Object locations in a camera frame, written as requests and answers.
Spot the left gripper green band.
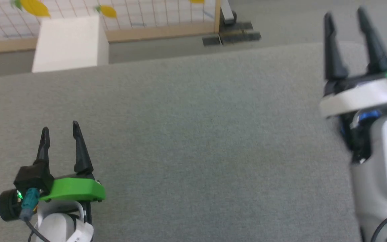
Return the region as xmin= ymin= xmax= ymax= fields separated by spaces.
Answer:
xmin=0 ymin=121 xmax=106 ymax=222

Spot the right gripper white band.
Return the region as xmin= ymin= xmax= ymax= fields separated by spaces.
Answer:
xmin=319 ymin=6 xmax=387 ymax=119

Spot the long dark floor plate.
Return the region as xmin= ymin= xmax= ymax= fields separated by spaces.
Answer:
xmin=219 ymin=31 xmax=261 ymax=45

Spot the short dark floor plate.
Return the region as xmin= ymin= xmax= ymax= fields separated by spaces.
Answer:
xmin=219 ymin=22 xmax=253 ymax=33

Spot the grey metal stand with caster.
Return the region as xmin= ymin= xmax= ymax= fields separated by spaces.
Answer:
xmin=219 ymin=0 xmax=237 ymax=26

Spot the small black floor mat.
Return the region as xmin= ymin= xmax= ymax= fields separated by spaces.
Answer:
xmin=202 ymin=35 xmax=222 ymax=47

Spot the lemon print partition screen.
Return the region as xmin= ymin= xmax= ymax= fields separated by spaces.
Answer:
xmin=0 ymin=0 xmax=223 ymax=55

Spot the left cable white label tag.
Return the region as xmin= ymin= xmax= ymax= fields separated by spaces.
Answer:
xmin=67 ymin=221 xmax=95 ymax=242

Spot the white box pedestal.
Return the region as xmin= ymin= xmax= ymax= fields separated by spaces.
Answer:
xmin=32 ymin=15 xmax=110 ymax=73

